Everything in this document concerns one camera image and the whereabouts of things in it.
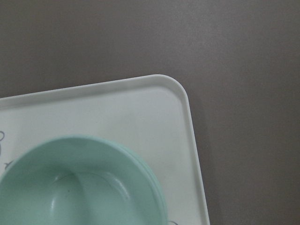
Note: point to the white tray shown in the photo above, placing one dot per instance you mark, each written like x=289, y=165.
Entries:
x=149, y=115

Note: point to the green bowl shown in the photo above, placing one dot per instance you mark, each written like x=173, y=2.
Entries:
x=76, y=180
x=157, y=190

